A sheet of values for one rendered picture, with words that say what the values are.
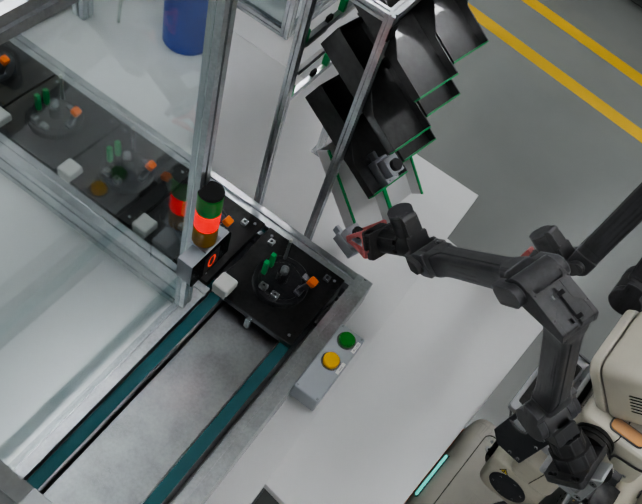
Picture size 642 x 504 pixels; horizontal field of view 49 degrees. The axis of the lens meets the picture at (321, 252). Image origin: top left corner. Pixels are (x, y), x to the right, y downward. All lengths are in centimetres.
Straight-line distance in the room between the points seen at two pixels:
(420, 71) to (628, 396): 76
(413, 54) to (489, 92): 257
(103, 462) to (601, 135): 330
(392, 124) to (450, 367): 68
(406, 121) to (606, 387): 70
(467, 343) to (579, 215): 187
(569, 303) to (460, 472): 137
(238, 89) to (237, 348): 92
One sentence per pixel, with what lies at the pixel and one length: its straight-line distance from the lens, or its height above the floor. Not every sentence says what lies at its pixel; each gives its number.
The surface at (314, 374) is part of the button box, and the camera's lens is 166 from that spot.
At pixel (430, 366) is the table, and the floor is 86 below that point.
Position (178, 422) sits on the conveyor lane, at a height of 92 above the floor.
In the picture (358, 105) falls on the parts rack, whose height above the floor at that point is 143.
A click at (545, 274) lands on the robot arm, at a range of 117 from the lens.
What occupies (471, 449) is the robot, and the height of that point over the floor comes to 28.
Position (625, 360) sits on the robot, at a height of 135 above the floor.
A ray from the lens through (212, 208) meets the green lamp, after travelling 130.
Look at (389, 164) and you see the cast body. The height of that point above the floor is 126.
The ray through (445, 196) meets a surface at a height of 86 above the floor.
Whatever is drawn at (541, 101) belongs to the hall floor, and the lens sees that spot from 417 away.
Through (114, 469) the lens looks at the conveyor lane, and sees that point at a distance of 159.
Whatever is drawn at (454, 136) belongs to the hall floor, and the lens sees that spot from 370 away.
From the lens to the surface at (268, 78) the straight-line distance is 235.
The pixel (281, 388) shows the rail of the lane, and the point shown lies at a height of 96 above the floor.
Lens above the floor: 244
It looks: 54 degrees down
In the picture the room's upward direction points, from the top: 23 degrees clockwise
